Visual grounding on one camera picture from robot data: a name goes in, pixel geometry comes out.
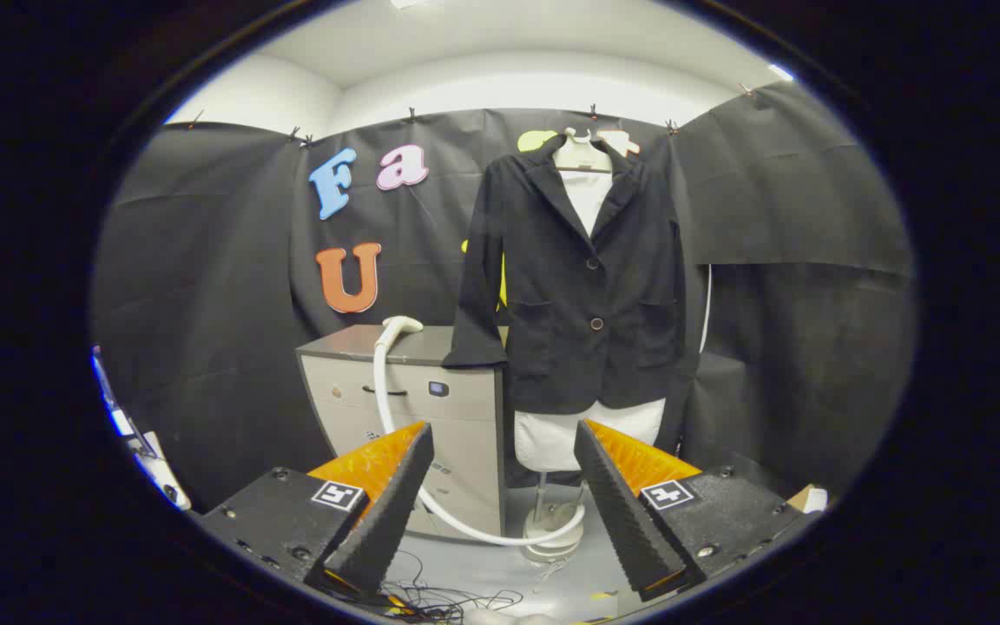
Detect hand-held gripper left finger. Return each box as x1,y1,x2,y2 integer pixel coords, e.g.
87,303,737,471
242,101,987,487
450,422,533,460
196,422,436,600

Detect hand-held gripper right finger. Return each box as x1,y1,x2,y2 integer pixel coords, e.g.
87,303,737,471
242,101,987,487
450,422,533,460
574,419,813,602

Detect black jacket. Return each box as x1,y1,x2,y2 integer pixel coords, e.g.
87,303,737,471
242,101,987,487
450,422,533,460
442,132,688,416

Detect white garment steamer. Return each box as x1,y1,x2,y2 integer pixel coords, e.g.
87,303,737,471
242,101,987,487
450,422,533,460
372,315,588,548

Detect white mannequin stand base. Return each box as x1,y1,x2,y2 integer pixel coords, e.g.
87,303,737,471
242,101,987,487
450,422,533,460
522,473,588,565

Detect white mannequin torso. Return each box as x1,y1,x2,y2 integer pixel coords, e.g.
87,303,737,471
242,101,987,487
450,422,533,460
513,128,668,474

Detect grey drawer cabinet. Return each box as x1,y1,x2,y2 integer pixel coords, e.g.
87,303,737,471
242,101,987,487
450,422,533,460
296,325,508,539

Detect cardboard box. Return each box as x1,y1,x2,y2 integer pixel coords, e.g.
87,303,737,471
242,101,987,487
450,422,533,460
786,484,829,515

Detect white device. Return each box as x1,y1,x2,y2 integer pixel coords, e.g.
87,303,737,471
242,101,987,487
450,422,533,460
92,345,193,511

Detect black backdrop cloth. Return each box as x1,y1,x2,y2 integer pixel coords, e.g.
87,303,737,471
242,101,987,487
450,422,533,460
90,82,916,513

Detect black floor cables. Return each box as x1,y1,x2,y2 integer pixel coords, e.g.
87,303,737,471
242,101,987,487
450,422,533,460
326,551,525,619

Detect white cord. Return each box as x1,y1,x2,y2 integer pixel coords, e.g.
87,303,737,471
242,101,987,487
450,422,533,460
698,265,714,355

